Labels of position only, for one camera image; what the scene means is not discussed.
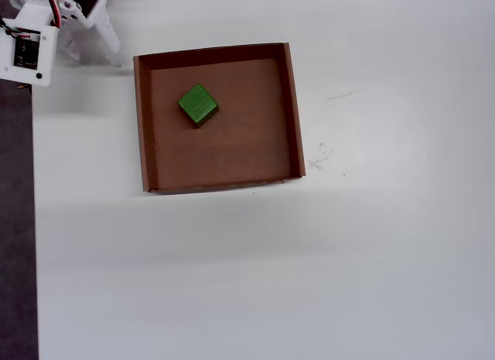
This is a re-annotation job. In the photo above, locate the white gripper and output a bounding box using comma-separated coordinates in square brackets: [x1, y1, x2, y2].
[57, 0, 122, 69]

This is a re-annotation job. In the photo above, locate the green cube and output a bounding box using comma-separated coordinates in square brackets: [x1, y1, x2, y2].
[176, 83, 221, 130]

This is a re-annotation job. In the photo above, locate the brown cardboard box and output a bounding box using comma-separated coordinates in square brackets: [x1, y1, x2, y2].
[132, 42, 307, 195]

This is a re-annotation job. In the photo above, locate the red and black servo wire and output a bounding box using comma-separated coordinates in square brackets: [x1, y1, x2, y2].
[43, 0, 63, 29]

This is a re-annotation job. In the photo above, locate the white framed camera module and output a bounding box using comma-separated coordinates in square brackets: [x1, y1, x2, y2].
[0, 3, 60, 88]

